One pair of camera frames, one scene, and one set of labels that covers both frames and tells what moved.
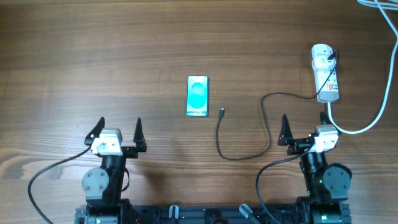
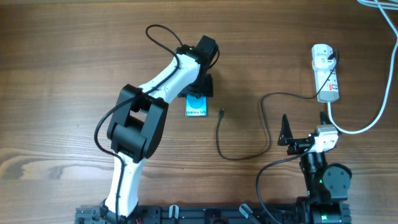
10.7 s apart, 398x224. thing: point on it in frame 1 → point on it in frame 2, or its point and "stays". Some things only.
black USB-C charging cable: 266,94 stays
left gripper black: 130,152 → 206,91
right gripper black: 286,139 stays
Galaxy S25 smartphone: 197,96 stays
